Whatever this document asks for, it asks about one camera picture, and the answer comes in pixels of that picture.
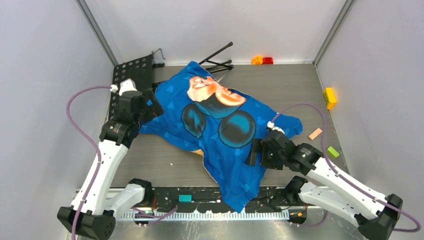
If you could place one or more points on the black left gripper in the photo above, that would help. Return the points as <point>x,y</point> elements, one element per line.
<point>155,109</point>

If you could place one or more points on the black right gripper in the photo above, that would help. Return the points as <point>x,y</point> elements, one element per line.
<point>259,145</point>

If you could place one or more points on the blue cartoon pillowcase orange lining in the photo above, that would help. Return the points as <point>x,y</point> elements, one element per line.
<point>219,123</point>

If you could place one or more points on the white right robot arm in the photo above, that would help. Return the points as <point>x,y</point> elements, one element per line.
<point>325,185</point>

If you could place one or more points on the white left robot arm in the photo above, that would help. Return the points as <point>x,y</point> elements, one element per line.
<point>90,214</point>

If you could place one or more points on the black perforated metal plate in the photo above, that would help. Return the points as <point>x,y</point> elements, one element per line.
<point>140,70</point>

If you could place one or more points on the pink wooden block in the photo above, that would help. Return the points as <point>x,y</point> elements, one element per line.
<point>315,134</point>

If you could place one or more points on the green toy block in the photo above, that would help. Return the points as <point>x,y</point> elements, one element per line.
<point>332,152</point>

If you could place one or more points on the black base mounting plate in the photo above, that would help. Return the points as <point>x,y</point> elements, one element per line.
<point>270,199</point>

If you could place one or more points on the red toy block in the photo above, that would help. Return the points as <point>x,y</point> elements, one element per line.
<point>267,61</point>

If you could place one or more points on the orange toy block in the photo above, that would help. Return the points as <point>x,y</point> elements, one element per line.
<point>257,60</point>

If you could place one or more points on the black folded tripod stand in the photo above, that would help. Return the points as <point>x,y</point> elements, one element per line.
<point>215,66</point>

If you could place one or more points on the yellow toy block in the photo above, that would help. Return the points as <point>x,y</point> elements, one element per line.
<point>329,97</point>

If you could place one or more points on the teal rectangular block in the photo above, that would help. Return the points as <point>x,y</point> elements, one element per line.
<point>185,198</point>

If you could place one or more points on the aluminium slotted rail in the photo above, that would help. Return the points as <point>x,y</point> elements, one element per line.
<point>132,215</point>

